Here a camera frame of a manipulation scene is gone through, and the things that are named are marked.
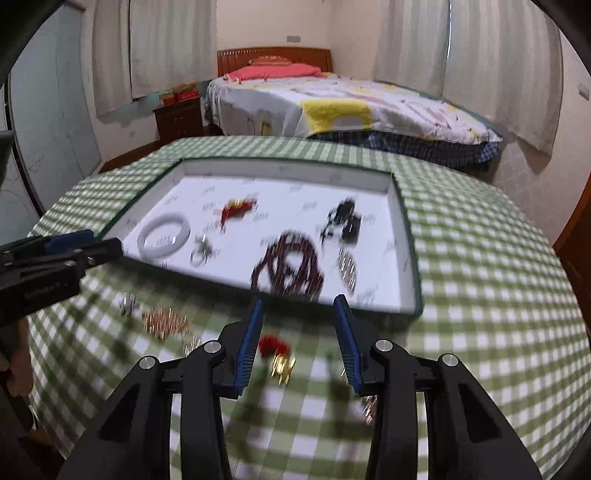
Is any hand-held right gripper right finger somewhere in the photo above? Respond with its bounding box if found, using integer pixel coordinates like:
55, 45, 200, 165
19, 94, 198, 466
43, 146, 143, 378
333, 294, 542, 480

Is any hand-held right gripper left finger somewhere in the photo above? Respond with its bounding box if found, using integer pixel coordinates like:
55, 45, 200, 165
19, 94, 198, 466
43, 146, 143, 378
58, 295, 265, 480

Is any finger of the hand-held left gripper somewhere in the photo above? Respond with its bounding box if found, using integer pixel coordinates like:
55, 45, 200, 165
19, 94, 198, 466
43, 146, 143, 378
69, 237, 124, 278
44, 230, 96, 254

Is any red and gold charm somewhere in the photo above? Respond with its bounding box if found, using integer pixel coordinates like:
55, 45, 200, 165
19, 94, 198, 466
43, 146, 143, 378
216, 198, 259, 232
255, 335, 297, 385

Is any white jade bangle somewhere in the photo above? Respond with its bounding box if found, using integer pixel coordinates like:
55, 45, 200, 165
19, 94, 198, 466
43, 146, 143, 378
137, 214, 191, 260

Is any silver crystal brooch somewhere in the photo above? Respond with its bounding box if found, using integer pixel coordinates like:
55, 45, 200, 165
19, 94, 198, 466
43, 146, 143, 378
337, 248, 359, 293

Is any dark red bead bracelet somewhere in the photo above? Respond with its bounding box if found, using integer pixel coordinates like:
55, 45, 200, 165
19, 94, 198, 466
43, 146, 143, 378
250, 230, 325, 302

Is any silver ring bracelet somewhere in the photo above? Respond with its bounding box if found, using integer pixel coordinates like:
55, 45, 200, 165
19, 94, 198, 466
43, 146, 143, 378
189, 235, 214, 268

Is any black cord pendant necklace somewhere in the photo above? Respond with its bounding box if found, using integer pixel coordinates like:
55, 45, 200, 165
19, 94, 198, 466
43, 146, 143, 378
320, 197, 364, 246

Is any dark green jewelry tray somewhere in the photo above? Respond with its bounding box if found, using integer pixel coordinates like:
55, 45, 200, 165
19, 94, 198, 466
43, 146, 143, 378
99, 158, 424, 320

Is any person's left hand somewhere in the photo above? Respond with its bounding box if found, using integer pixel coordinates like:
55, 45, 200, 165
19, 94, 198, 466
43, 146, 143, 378
0, 318, 33, 400

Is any frosted glass wardrobe door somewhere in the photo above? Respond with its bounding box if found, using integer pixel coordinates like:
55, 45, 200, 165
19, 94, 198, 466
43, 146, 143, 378
8, 0, 103, 219

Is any green checked tablecloth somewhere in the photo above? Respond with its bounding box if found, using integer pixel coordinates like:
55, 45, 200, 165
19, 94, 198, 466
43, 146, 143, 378
27, 136, 588, 480

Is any dark wooden nightstand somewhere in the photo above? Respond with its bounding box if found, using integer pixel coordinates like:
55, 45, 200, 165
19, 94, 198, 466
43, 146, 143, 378
153, 95, 204, 144

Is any white curtain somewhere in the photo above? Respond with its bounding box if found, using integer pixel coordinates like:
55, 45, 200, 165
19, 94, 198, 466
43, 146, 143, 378
92, 0, 135, 117
129, 0, 218, 100
440, 0, 564, 156
372, 0, 451, 99

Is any blue plaid bed sheet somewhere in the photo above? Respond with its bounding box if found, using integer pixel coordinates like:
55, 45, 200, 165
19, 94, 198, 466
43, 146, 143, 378
307, 130, 502, 168

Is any white patterned bed quilt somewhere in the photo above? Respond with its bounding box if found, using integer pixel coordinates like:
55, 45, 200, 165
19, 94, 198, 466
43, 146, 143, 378
205, 74, 503, 142

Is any brown wooden door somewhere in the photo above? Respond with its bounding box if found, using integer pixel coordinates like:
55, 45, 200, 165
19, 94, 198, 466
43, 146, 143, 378
551, 174, 591, 326

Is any pink pillow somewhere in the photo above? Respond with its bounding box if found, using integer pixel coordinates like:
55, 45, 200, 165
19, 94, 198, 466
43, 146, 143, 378
225, 63, 327, 82

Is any wooden bed headboard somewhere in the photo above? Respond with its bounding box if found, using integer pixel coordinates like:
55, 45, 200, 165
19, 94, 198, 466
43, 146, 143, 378
216, 45, 334, 77

